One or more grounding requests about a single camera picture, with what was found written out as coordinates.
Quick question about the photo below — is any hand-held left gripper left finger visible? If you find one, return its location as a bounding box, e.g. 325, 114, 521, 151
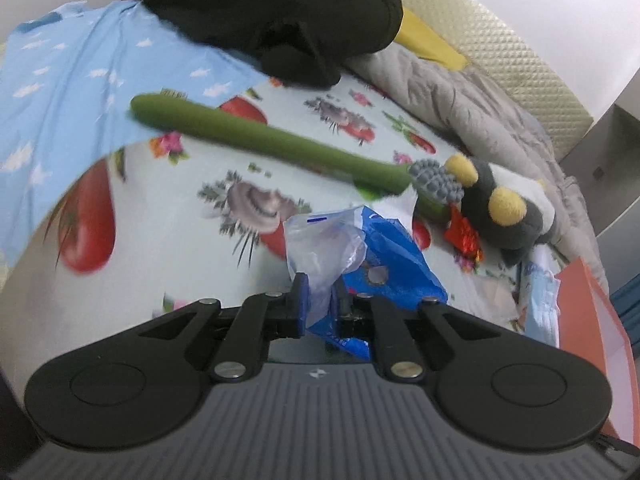
135, 272, 308, 381

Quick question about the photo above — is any grey quilt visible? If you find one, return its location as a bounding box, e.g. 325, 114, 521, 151
345, 42, 598, 261

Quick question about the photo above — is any grey white penguin plush toy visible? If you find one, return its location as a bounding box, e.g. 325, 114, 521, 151
444, 154, 558, 267

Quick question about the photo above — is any orange cardboard box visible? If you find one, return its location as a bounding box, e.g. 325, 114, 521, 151
555, 257, 640, 446

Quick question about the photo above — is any yellow pillow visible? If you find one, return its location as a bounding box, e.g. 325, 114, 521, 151
395, 7, 471, 72

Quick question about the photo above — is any green toothbrush plush toy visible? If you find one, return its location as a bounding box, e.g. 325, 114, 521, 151
130, 92, 466, 223

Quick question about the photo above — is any grey white wardrobe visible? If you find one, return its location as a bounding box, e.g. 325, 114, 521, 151
557, 100, 640, 281

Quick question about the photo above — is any clear package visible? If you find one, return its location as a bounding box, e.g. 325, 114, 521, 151
517, 257, 563, 348

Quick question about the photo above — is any white crumpled tissue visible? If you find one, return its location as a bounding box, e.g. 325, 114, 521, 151
472, 270, 523, 333

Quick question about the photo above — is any fruit printed plastic mat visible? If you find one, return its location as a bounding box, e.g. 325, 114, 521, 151
0, 72, 566, 391

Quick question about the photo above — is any blue bed sheet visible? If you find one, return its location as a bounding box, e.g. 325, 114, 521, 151
0, 0, 271, 266

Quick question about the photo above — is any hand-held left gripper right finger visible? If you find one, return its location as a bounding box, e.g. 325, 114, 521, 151
332, 277, 501, 383

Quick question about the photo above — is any black clothes pile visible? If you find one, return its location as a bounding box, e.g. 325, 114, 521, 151
121, 0, 405, 91

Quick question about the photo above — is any blue curtain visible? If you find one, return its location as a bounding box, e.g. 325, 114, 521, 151
612, 272, 640, 321

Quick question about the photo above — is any blue plastic bag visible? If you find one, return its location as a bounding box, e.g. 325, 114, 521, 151
282, 205, 448, 361

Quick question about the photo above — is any cream padded headboard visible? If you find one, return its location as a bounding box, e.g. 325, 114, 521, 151
360, 0, 595, 160

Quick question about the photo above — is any red snack packet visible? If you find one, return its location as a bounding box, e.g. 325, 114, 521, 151
445, 205, 485, 261

